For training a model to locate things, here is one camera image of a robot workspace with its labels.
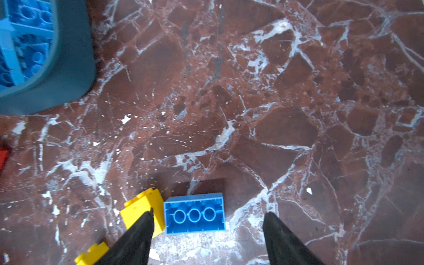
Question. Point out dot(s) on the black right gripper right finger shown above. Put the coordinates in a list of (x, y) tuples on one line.
[(283, 246)]

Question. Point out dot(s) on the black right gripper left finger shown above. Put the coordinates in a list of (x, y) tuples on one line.
[(133, 247)]

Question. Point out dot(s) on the blue lego brick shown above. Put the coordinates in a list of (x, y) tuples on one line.
[(11, 72), (32, 52), (30, 17), (195, 214)]

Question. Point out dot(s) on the red lego brick near yellow container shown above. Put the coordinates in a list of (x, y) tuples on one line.
[(4, 154)]

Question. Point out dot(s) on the teal plastic container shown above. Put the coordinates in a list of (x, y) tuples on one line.
[(69, 71)]

